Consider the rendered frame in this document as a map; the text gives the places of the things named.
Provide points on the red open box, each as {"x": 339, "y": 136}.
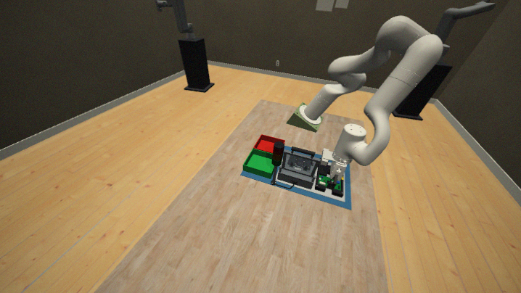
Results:
{"x": 266, "y": 143}

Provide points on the green bin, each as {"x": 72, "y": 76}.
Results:
{"x": 259, "y": 162}

